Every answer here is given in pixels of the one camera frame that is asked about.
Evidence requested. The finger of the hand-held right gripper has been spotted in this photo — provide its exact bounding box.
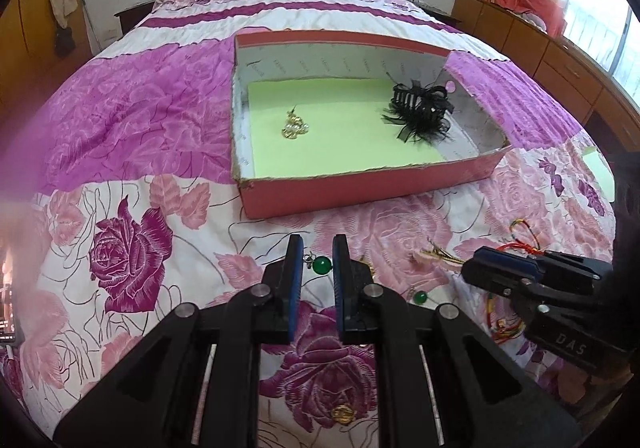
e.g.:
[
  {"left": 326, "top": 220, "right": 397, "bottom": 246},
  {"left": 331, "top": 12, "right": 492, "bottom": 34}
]
[
  {"left": 461, "top": 259, "right": 538, "bottom": 304},
  {"left": 472, "top": 247, "right": 551, "bottom": 281}
]

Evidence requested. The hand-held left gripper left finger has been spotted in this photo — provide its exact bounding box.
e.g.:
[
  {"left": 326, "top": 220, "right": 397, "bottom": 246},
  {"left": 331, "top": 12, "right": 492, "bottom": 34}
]
[{"left": 52, "top": 233, "right": 306, "bottom": 448}]

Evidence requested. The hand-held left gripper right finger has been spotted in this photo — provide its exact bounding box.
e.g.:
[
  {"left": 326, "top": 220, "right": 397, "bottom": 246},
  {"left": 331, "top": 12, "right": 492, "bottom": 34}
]
[{"left": 331, "top": 234, "right": 583, "bottom": 448}]

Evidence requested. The multicolour braided bracelet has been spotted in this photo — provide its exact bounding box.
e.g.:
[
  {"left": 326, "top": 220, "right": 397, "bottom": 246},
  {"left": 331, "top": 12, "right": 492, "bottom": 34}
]
[{"left": 500, "top": 220, "right": 543, "bottom": 256}]

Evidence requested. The red string bracelet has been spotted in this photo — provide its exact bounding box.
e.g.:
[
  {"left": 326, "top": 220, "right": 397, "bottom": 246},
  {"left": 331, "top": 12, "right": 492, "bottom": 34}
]
[{"left": 487, "top": 290, "right": 528, "bottom": 344}]

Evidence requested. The gold tassel earring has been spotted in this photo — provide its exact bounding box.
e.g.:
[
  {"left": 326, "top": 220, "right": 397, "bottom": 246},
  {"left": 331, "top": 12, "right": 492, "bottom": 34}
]
[{"left": 410, "top": 240, "right": 466, "bottom": 265}]

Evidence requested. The red cardboard box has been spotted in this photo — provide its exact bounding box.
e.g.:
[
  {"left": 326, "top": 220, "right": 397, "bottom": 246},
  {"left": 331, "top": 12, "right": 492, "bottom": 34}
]
[{"left": 231, "top": 30, "right": 512, "bottom": 220}]

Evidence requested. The light green paper sheet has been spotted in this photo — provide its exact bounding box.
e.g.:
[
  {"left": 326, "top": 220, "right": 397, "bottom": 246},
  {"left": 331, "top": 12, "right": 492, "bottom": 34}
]
[{"left": 582, "top": 148, "right": 616, "bottom": 201}]

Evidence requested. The gold pearl brooch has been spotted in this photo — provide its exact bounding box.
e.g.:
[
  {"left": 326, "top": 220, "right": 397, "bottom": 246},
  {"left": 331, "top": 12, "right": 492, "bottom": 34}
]
[{"left": 284, "top": 109, "right": 310, "bottom": 139}]

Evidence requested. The light green paper lining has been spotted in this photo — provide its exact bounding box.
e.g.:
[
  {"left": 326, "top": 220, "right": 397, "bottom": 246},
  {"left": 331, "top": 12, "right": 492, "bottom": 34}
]
[{"left": 245, "top": 78, "right": 446, "bottom": 179}]

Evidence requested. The black feather hair claw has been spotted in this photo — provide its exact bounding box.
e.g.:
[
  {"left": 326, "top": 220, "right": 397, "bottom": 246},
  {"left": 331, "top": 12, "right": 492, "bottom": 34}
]
[{"left": 382, "top": 75, "right": 456, "bottom": 145}]

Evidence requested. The long wooden cabinet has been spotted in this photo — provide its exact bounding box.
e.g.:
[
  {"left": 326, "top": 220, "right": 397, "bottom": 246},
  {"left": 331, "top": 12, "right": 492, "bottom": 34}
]
[{"left": 452, "top": 0, "right": 640, "bottom": 149}]

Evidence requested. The bed with floral cover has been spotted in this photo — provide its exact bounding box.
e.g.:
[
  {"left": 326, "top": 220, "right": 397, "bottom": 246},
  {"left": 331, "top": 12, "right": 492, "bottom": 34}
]
[{"left": 10, "top": 0, "right": 621, "bottom": 448}]

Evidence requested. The window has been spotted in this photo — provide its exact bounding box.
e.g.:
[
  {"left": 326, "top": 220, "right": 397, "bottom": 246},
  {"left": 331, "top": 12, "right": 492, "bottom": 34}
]
[{"left": 565, "top": 0, "right": 640, "bottom": 94}]

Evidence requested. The dark wooden nightstand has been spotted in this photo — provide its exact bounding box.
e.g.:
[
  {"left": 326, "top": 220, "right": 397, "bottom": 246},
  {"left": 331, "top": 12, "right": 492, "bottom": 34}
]
[{"left": 114, "top": 0, "right": 156, "bottom": 34}]

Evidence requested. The white rod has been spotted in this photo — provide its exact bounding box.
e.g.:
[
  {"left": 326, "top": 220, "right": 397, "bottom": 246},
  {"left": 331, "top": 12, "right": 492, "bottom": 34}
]
[{"left": 81, "top": 0, "right": 98, "bottom": 54}]

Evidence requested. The hanging dark bag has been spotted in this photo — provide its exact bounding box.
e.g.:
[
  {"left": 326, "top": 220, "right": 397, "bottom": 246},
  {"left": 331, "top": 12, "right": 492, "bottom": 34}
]
[{"left": 53, "top": 25, "right": 77, "bottom": 58}]

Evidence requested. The brown wooden wardrobe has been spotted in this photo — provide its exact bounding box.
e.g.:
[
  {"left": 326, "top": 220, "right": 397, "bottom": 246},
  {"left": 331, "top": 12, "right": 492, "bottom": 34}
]
[{"left": 0, "top": 0, "right": 93, "bottom": 119}]

